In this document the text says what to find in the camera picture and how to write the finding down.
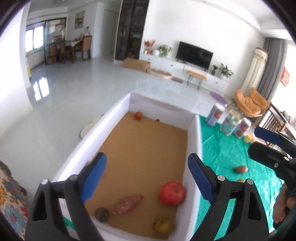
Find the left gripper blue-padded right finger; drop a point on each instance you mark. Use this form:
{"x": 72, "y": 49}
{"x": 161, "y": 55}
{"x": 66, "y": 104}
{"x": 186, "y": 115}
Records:
{"x": 248, "y": 220}

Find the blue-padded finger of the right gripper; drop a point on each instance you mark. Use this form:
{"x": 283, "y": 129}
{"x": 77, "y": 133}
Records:
{"x": 282, "y": 165}
{"x": 284, "y": 142}

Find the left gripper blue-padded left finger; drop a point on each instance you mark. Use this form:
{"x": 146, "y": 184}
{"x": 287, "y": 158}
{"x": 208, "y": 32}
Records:
{"x": 45, "y": 220}

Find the long brown sweet potato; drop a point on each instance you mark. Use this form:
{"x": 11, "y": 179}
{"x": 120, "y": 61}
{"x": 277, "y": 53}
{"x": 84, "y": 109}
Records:
{"x": 241, "y": 169}

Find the red apple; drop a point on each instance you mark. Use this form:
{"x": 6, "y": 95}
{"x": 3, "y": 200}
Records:
{"x": 172, "y": 193}

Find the purple sweet potato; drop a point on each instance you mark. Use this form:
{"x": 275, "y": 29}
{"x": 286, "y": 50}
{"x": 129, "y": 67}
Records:
{"x": 127, "y": 204}

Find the yellow-green pear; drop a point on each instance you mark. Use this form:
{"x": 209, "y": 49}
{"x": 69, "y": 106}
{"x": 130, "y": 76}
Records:
{"x": 164, "y": 225}

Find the green-brown round fruit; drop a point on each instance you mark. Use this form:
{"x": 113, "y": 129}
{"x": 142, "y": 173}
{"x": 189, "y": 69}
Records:
{"x": 138, "y": 115}

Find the person's right hand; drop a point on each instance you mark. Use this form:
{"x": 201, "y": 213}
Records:
{"x": 280, "y": 204}

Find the wooden dining chair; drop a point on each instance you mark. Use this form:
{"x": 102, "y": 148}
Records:
{"x": 273, "y": 120}

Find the small yellow-lid jar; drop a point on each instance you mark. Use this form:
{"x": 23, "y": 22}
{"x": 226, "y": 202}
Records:
{"x": 248, "y": 138}

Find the right printed tin can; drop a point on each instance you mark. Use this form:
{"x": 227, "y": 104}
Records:
{"x": 243, "y": 126}

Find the printed tin can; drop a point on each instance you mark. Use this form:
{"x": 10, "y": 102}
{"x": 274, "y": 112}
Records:
{"x": 215, "y": 114}
{"x": 243, "y": 126}

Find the orange lounge chair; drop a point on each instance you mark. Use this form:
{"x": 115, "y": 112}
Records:
{"x": 253, "y": 105}

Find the clear plastic jar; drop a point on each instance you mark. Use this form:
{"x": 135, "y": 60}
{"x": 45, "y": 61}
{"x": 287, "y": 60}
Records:
{"x": 232, "y": 120}

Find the left printed tin can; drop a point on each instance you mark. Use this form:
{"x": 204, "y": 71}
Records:
{"x": 215, "y": 114}

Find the potted green plant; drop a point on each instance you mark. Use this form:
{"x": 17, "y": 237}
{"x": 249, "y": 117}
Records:
{"x": 225, "y": 72}

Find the white cardboard box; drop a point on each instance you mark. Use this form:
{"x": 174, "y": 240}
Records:
{"x": 142, "y": 156}

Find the small wooden bench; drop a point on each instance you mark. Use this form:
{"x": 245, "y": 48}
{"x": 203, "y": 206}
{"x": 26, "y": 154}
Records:
{"x": 199, "y": 77}

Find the black television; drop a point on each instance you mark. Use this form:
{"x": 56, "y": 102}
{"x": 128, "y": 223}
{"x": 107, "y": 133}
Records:
{"x": 194, "y": 55}

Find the white tv cabinet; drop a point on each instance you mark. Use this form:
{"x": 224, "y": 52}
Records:
{"x": 179, "y": 70}

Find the red flower vase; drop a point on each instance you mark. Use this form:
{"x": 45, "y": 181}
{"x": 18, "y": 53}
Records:
{"x": 148, "y": 45}

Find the brown cardboard carton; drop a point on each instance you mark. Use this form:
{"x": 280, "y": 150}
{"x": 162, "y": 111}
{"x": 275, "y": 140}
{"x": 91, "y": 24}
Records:
{"x": 137, "y": 64}

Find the black glass cabinet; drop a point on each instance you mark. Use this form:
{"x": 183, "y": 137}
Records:
{"x": 130, "y": 29}

